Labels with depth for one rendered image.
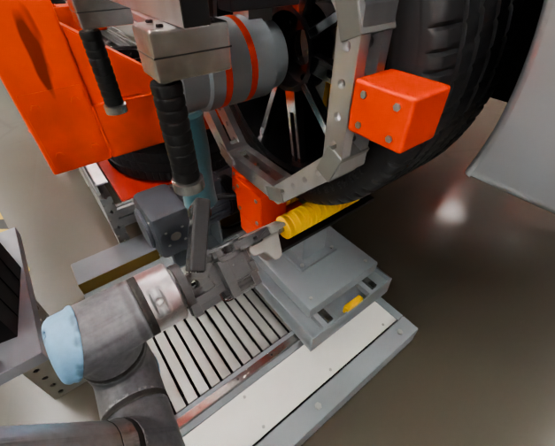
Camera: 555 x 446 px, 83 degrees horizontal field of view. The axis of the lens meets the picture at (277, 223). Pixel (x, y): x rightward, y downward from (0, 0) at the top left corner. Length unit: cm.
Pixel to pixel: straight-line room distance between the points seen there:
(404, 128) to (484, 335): 104
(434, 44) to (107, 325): 53
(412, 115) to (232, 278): 33
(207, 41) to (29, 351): 62
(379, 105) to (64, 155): 85
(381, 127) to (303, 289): 65
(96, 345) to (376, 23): 51
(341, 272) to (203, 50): 80
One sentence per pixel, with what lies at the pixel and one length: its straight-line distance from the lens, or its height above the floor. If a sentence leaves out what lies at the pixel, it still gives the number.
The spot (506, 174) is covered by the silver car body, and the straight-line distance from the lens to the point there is 54.
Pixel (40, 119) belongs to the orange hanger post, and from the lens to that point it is 102.
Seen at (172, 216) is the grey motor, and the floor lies 39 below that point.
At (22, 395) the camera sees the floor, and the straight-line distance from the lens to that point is 132.
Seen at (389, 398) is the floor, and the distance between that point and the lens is 112.
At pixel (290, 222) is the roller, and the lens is 72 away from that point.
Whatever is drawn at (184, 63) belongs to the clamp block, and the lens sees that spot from 39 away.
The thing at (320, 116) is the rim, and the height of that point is 75.
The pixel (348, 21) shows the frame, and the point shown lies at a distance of 44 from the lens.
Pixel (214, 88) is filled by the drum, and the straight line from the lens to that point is 56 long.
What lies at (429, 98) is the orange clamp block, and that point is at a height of 88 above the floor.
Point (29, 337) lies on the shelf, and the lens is 79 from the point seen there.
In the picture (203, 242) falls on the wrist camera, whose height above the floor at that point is 67.
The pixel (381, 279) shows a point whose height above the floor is 15.
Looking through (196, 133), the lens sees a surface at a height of 70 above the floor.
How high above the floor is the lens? 101
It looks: 42 degrees down
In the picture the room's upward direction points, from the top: straight up
